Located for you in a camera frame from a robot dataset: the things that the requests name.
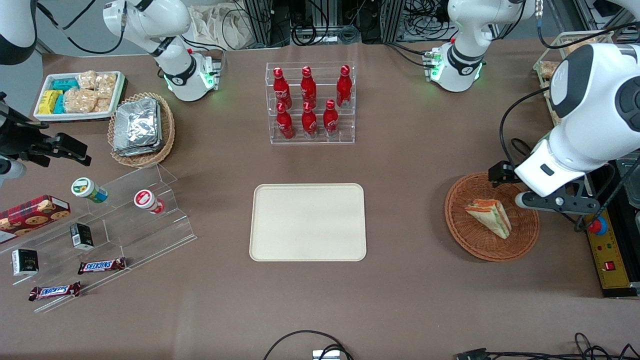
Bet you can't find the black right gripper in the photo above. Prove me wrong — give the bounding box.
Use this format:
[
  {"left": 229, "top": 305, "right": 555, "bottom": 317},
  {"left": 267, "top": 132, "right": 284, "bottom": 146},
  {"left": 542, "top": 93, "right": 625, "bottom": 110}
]
[{"left": 0, "top": 92, "right": 52, "bottom": 189}]

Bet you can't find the triangle sandwich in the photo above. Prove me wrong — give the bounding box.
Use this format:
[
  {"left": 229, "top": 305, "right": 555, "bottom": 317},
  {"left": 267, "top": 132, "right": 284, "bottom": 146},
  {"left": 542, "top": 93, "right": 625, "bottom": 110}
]
[{"left": 464, "top": 198, "right": 513, "bottom": 240}]

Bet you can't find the round brown wicker basket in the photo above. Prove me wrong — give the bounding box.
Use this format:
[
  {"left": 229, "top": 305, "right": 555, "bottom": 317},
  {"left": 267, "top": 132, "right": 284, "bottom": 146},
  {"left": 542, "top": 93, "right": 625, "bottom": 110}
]
[{"left": 444, "top": 172, "right": 541, "bottom": 263}]

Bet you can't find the white rectangular snack tray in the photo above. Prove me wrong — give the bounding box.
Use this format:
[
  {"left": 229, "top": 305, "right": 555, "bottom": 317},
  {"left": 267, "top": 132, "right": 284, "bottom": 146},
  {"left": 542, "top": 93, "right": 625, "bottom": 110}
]
[{"left": 33, "top": 71, "right": 126, "bottom": 123}]

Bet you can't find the oval wicker basket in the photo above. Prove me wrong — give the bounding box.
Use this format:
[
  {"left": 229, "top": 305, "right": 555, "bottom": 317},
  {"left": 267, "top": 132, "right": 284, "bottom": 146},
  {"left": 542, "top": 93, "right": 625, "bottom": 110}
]
[{"left": 108, "top": 92, "right": 176, "bottom": 169}]

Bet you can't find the beige plastic serving tray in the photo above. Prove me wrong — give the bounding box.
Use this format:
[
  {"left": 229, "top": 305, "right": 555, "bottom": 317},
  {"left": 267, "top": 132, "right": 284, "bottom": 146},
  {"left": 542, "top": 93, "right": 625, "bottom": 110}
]
[{"left": 248, "top": 183, "right": 368, "bottom": 263}]

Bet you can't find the red cookie box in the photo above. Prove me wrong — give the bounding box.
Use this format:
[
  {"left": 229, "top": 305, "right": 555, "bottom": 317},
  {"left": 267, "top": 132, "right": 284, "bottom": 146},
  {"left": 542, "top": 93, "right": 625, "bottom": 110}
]
[{"left": 0, "top": 194, "right": 71, "bottom": 245}]

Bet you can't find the yellow snack packet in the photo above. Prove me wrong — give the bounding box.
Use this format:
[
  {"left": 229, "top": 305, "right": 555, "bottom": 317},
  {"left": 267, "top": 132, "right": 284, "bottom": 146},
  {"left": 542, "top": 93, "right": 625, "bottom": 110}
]
[{"left": 38, "top": 89, "right": 64, "bottom": 115}]

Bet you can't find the green lid yogurt cup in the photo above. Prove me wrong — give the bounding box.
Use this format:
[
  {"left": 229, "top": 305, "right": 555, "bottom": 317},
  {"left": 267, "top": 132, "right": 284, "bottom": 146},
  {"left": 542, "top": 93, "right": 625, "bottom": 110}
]
[{"left": 70, "top": 177, "right": 109, "bottom": 204}]

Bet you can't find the small black carton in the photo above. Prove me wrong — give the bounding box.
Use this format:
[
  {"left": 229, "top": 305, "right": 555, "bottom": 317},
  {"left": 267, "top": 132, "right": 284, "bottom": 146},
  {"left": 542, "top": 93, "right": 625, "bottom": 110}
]
[
  {"left": 11, "top": 248, "right": 40, "bottom": 277},
  {"left": 69, "top": 222, "right": 95, "bottom": 251}
]

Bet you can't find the yellow emergency stop box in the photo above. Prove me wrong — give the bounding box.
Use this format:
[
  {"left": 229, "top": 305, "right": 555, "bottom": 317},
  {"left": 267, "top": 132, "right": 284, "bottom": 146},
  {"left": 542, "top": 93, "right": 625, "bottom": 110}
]
[{"left": 584, "top": 209, "right": 635, "bottom": 292}]

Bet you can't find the clear plastic container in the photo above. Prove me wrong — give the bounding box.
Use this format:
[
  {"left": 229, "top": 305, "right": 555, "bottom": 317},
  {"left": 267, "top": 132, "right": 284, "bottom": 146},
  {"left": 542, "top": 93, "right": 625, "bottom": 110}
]
[{"left": 616, "top": 154, "right": 640, "bottom": 211}]

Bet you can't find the snickers chocolate bar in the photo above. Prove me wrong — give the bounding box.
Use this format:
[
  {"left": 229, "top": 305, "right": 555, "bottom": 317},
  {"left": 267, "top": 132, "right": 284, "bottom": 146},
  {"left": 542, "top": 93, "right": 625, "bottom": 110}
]
[
  {"left": 77, "top": 257, "right": 127, "bottom": 275},
  {"left": 28, "top": 281, "right": 82, "bottom": 302}
]

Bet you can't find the stack of silver foil packets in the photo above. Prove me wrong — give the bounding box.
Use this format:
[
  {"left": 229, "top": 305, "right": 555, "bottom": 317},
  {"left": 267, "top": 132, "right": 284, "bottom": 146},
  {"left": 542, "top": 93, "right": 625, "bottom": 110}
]
[{"left": 112, "top": 97, "right": 164, "bottom": 157}]

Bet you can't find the red lid yogurt cup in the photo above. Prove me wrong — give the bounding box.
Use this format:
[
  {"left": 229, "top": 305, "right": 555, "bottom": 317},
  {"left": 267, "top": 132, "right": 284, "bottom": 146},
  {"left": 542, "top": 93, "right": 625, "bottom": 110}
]
[{"left": 133, "top": 189, "right": 166, "bottom": 215}]

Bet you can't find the clear acrylic step display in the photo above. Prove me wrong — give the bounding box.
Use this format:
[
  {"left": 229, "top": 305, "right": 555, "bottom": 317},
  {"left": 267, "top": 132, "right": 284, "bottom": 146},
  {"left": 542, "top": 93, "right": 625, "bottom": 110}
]
[{"left": 0, "top": 162, "right": 198, "bottom": 314}]

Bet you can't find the red cola bottle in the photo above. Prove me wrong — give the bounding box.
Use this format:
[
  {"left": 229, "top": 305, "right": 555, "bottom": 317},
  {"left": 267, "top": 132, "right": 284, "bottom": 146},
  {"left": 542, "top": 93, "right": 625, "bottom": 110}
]
[
  {"left": 301, "top": 101, "right": 319, "bottom": 141},
  {"left": 322, "top": 99, "right": 340, "bottom": 139},
  {"left": 300, "top": 65, "right": 318, "bottom": 109},
  {"left": 272, "top": 67, "right": 293, "bottom": 109},
  {"left": 335, "top": 64, "right": 353, "bottom": 109},
  {"left": 276, "top": 102, "right": 296, "bottom": 141}
]

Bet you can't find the clear acrylic bottle rack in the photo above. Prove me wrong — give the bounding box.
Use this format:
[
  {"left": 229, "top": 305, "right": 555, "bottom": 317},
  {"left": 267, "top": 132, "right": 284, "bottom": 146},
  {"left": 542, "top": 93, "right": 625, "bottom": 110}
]
[{"left": 265, "top": 61, "right": 357, "bottom": 146}]

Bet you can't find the beige cloth bag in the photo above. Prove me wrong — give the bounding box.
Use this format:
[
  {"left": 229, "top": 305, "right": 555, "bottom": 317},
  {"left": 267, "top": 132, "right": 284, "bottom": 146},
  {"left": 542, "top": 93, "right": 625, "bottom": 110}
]
[{"left": 188, "top": 2, "right": 257, "bottom": 51}]

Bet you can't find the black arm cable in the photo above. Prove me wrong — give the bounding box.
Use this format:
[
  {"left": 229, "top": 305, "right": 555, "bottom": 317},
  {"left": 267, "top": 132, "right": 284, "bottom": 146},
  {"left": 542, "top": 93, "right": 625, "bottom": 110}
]
[{"left": 499, "top": 87, "right": 552, "bottom": 173}]

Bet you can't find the wire basket with snacks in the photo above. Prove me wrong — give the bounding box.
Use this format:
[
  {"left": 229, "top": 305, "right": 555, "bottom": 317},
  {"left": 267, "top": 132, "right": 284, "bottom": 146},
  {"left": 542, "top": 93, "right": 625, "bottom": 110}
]
[{"left": 532, "top": 30, "right": 617, "bottom": 127}]

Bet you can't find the black cable with connector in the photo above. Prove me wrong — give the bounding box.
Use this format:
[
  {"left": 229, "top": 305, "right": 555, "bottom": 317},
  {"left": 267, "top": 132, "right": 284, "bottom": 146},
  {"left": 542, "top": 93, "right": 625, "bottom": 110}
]
[{"left": 454, "top": 332, "right": 640, "bottom": 360}]

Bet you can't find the black looped cable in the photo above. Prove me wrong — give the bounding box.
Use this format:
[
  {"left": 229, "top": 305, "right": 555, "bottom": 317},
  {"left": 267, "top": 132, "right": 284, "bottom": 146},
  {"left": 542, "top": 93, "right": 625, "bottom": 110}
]
[{"left": 263, "top": 329, "right": 354, "bottom": 360}]

